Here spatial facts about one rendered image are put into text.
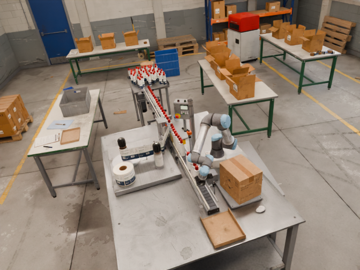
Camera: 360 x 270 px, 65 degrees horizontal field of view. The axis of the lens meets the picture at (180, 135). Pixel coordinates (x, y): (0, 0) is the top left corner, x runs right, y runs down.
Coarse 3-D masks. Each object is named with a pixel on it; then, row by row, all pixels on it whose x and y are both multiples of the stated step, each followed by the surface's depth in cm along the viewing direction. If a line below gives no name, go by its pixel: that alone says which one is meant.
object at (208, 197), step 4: (172, 144) 326; (184, 156) 304; (184, 160) 299; (188, 172) 281; (200, 188) 261; (204, 188) 261; (204, 192) 256; (208, 192) 255; (204, 196) 252; (208, 196) 251; (208, 200) 247; (212, 200) 246; (208, 204) 243; (212, 204) 243; (212, 208) 239
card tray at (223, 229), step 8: (200, 216) 234; (216, 216) 237; (224, 216) 236; (232, 216) 234; (208, 224) 231; (216, 224) 230; (224, 224) 229; (232, 224) 228; (208, 232) 220; (216, 232) 223; (224, 232) 223; (232, 232) 222; (240, 232) 221; (216, 240) 218; (224, 240) 217; (232, 240) 213
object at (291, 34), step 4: (288, 28) 642; (292, 28) 644; (296, 28) 608; (300, 28) 609; (304, 28) 616; (288, 32) 625; (292, 32) 613; (296, 32) 614; (300, 32) 615; (288, 36) 631; (292, 36) 618; (296, 36) 619; (284, 40) 654; (288, 40) 634; (292, 40) 623; (296, 40) 623; (300, 40) 625; (292, 44) 628; (296, 44) 629
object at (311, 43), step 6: (306, 30) 589; (312, 30) 590; (318, 30) 585; (300, 36) 591; (306, 36) 594; (312, 36) 595; (318, 36) 559; (324, 36) 560; (306, 42) 581; (312, 42) 567; (318, 42) 568; (306, 48) 585; (312, 48) 573; (318, 48) 574
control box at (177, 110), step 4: (176, 100) 287; (180, 100) 286; (176, 104) 283; (184, 104) 280; (188, 104) 279; (176, 108) 286; (180, 108) 284; (188, 108) 281; (176, 112) 288; (180, 112) 287; (180, 116) 289; (184, 116) 288; (188, 116) 287
